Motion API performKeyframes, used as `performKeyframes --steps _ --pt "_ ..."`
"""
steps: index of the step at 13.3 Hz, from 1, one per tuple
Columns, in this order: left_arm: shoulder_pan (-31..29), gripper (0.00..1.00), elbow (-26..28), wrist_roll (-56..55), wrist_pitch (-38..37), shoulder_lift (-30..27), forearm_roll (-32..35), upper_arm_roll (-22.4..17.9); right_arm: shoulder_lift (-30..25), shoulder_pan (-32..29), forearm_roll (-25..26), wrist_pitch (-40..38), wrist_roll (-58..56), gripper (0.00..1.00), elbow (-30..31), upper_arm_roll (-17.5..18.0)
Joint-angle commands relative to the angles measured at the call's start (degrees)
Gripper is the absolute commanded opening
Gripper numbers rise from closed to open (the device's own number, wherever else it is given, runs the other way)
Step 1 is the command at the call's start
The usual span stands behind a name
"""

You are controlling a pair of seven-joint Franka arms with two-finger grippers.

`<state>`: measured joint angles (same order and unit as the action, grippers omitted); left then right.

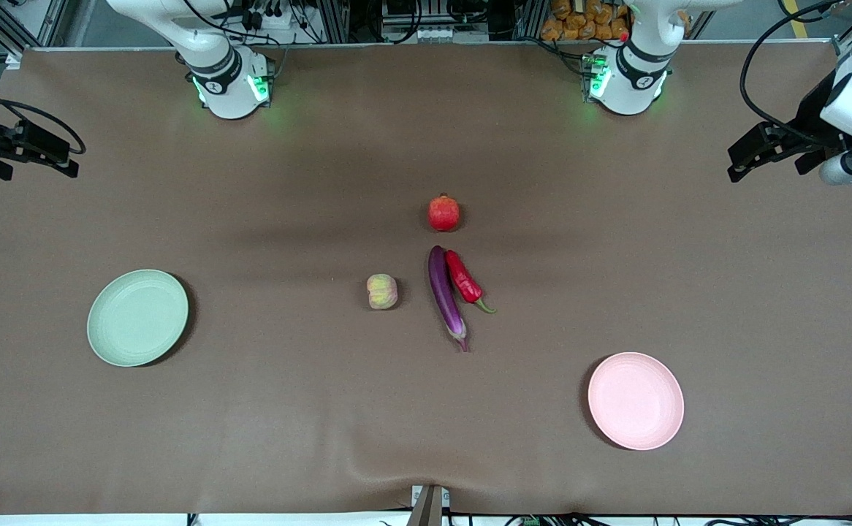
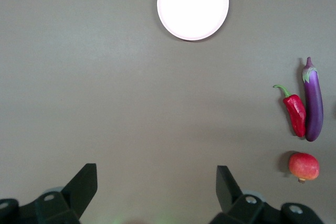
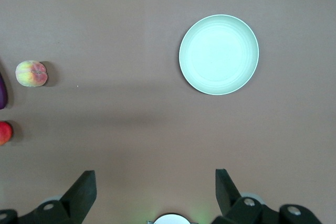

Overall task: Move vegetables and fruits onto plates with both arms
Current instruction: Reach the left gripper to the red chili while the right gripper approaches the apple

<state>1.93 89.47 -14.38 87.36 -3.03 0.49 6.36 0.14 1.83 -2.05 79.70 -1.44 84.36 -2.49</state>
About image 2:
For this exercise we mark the red chili pepper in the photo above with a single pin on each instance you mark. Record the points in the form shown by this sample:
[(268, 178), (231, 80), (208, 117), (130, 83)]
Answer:
[(296, 113)]

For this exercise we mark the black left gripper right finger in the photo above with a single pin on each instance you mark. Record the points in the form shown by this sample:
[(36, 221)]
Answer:
[(228, 190)]

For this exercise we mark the purple eggplant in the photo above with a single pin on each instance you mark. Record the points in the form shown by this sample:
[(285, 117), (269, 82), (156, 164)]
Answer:
[(313, 108)]

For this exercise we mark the red apple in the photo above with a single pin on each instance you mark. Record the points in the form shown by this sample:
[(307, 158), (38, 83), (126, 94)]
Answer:
[(304, 167)]

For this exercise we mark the pink round plate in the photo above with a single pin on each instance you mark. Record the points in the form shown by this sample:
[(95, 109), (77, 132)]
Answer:
[(193, 6)]

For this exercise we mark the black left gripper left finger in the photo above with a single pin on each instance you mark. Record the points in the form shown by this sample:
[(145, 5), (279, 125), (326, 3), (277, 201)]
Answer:
[(78, 187)]

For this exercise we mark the brown table cloth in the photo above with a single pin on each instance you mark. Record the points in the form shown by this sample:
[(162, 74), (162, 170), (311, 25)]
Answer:
[(105, 90)]

